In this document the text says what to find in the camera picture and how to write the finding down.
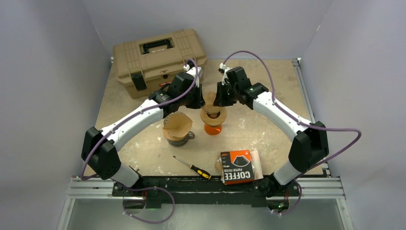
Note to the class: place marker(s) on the tan plastic toolbox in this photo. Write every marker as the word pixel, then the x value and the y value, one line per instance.
pixel 143 66

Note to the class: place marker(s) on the yellow black screwdriver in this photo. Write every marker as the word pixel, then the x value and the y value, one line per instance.
pixel 199 171

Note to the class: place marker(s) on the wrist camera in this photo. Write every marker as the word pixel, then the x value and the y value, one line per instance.
pixel 223 69
pixel 196 72

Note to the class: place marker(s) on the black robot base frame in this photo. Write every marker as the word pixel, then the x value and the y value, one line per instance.
pixel 197 191

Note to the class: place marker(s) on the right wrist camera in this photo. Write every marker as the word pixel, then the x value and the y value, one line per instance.
pixel 223 69

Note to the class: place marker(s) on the orange glass carafe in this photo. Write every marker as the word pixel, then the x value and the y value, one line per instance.
pixel 212 130

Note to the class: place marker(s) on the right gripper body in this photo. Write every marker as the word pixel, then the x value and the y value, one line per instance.
pixel 228 94

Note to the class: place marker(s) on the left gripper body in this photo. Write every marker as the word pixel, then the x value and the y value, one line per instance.
pixel 191 100

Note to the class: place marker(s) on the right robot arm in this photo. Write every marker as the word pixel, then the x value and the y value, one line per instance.
pixel 309 140

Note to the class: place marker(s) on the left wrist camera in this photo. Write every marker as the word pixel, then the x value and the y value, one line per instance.
pixel 196 72

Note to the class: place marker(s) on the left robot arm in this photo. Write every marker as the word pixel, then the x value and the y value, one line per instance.
pixel 100 147

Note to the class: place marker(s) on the coffee paper filter box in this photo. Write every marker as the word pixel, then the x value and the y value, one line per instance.
pixel 237 167

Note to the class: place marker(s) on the wooden ring holder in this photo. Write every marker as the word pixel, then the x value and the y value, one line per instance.
pixel 215 119
pixel 176 139

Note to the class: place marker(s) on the smoky glass carafe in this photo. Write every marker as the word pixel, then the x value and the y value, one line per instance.
pixel 181 143

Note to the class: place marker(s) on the brown paper coffee filter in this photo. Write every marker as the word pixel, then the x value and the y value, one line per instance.
pixel 177 124

